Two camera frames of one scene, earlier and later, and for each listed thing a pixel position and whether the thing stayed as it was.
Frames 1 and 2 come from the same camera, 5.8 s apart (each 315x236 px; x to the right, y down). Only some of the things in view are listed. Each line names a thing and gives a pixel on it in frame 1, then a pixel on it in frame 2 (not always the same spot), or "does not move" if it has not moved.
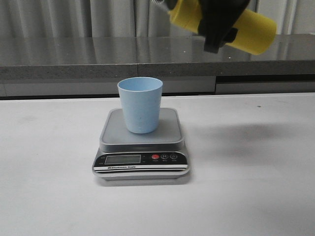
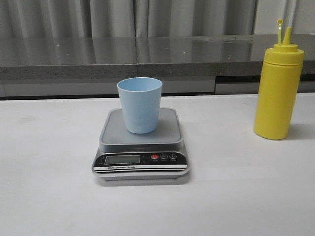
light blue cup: [141, 98] does not move
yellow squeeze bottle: [256, 32] -> [279, 88]
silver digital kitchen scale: [160, 155] does not move
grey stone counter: [72, 65] does not move
